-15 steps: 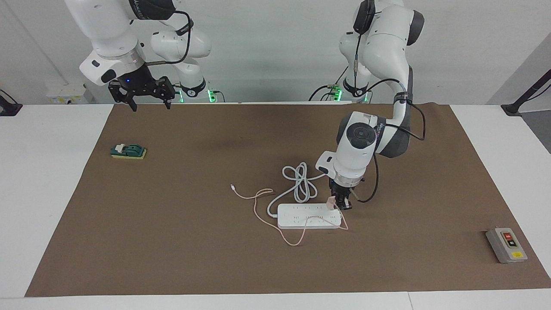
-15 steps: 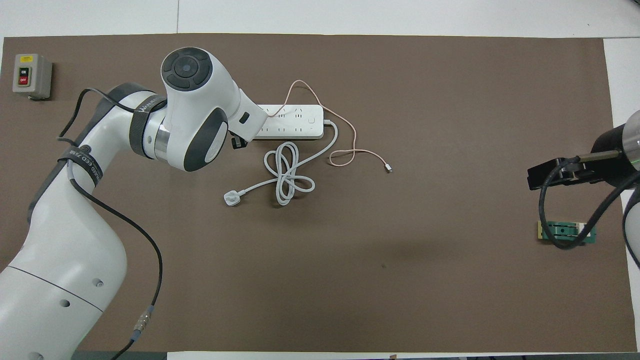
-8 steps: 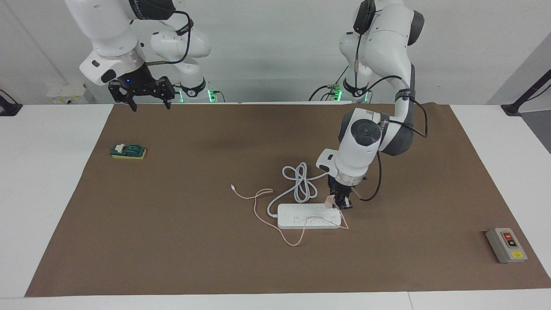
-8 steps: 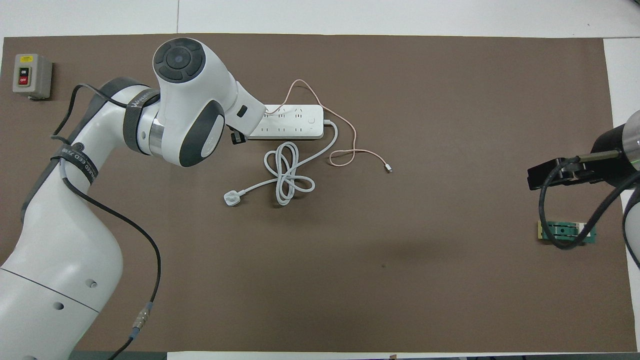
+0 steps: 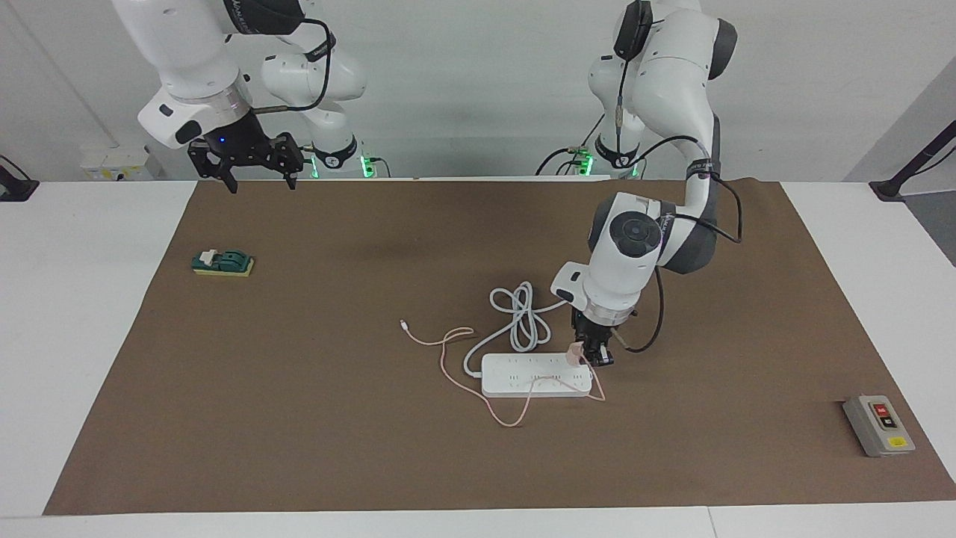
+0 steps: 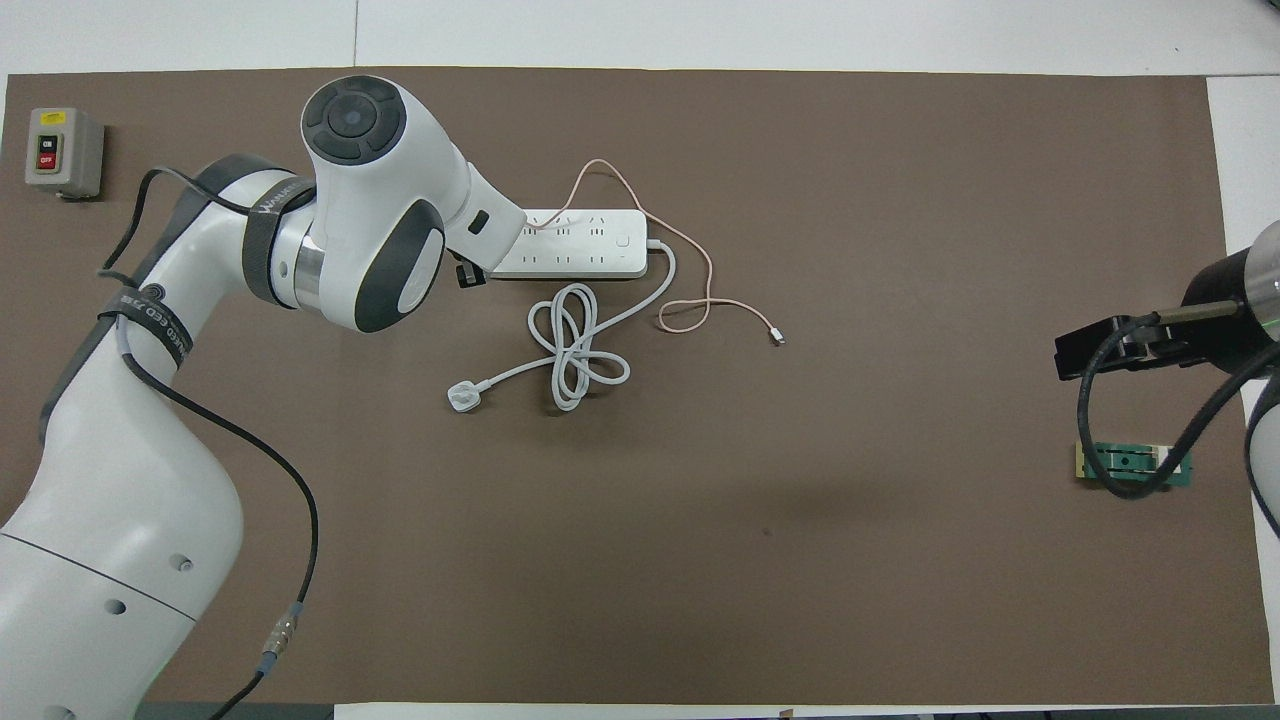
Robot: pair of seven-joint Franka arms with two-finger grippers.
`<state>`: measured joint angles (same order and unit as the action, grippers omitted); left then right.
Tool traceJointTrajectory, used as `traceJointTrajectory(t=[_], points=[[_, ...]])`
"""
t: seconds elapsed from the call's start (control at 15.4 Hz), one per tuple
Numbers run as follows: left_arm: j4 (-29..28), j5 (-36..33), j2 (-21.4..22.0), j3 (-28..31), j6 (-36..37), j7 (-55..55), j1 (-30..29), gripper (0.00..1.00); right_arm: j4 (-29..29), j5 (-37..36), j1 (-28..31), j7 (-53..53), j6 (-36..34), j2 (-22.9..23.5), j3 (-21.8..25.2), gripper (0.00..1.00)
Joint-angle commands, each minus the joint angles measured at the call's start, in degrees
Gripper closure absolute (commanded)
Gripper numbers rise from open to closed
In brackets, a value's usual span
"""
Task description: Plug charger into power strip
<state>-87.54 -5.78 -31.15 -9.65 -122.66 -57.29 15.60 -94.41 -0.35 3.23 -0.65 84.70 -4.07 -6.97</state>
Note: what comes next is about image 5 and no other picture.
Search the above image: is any grey on-off switch box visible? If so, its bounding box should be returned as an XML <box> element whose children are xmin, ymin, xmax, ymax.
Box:
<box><xmin>842</xmin><ymin>395</ymin><xmax>916</xmax><ymax>458</ymax></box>

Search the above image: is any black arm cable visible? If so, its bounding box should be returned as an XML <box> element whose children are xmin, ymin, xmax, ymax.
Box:
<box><xmin>250</xmin><ymin>15</ymin><xmax>334</xmax><ymax>114</ymax></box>
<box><xmin>614</xmin><ymin>0</ymin><xmax>744</xmax><ymax>353</ymax></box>

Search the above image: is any green knife switch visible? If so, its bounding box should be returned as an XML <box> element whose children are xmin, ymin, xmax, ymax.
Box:
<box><xmin>191</xmin><ymin>249</ymin><xmax>255</xmax><ymax>278</ymax></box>

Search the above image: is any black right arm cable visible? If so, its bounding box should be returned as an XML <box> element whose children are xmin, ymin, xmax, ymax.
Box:
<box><xmin>250</xmin><ymin>15</ymin><xmax>334</xmax><ymax>114</ymax></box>

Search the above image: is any black clamp stand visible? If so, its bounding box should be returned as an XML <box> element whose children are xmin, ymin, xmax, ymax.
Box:
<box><xmin>0</xmin><ymin>155</ymin><xmax>40</xmax><ymax>202</ymax></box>
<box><xmin>869</xmin><ymin>120</ymin><xmax>956</xmax><ymax>202</ymax></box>

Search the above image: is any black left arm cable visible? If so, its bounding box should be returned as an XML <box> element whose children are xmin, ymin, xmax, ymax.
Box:
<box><xmin>614</xmin><ymin>0</ymin><xmax>744</xmax><ymax>353</ymax></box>

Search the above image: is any white wall outlet box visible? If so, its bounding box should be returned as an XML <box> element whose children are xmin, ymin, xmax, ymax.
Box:
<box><xmin>78</xmin><ymin>146</ymin><xmax>161</xmax><ymax>182</ymax></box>

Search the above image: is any white power cord with plug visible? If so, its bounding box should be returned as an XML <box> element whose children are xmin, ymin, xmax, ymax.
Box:
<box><xmin>463</xmin><ymin>281</ymin><xmax>570</xmax><ymax>378</ymax></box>

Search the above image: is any pink charging cable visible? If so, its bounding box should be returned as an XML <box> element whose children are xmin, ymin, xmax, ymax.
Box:
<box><xmin>400</xmin><ymin>321</ymin><xmax>607</xmax><ymax>428</ymax></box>

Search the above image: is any brown table mat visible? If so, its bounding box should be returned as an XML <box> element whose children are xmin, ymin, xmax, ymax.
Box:
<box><xmin>43</xmin><ymin>178</ymin><xmax>956</xmax><ymax>516</ymax></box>

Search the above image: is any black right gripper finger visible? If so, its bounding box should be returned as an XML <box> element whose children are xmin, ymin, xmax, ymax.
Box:
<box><xmin>188</xmin><ymin>143</ymin><xmax>238</xmax><ymax>194</ymax></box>
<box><xmin>273</xmin><ymin>133</ymin><xmax>305</xmax><ymax>189</ymax></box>

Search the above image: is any black base cable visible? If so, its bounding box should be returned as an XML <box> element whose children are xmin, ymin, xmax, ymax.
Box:
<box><xmin>534</xmin><ymin>112</ymin><xmax>606</xmax><ymax>179</ymax></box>

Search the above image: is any white power strip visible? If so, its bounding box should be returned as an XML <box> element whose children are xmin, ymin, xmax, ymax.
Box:
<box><xmin>480</xmin><ymin>353</ymin><xmax>593</xmax><ymax>398</ymax></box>

